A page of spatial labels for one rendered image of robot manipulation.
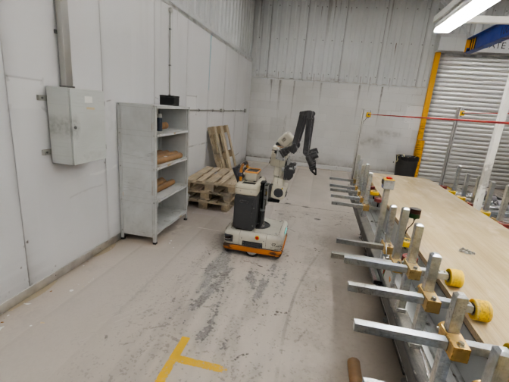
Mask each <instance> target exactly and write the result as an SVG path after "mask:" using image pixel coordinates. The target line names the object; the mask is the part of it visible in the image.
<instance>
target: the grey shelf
mask: <svg viewBox="0 0 509 382"><path fill-rule="evenodd" d="M189 112H190V107H185V106H172V105H159V104H142V103H124V102H117V127H118V151H119V175H120V221H121V239H122V240H124V239H126V237H125V236H124V234H125V233H128V234H133V235H138V236H146V237H151V238H152V236H153V245H156V244H158V242H157V235H158V234H159V233H160V232H161V231H162V230H163V229H164V228H166V227H168V226H170V225H171V224H172V223H173V222H175V221H176V220H178V219H179V218H181V217H182V216H183V215H185V218H184V220H185V221H186V220H187V201H188V171H189ZM157 114H162V122H167V123H168V125H169V127H168V128H167V129H162V131H157ZM186 115H187V129H186ZM157 150H162V151H165V150H168V151H169V152H172V151H178V152H181V153H182V154H183V156H182V158H178V159H176V160H173V161H169V162H166V163H163V164H158V165H157ZM186 175H187V176H186ZM160 177H163V178H164V179H165V180H166V181H168V180H171V179H174V180H175V184H174V185H172V186H169V187H168V188H166V189H163V190H161V191H160V192H159V193H157V179H158V178H160ZM186 178H187V179H186ZM185 182H186V184H185ZM185 188H186V193H185Z"/></svg>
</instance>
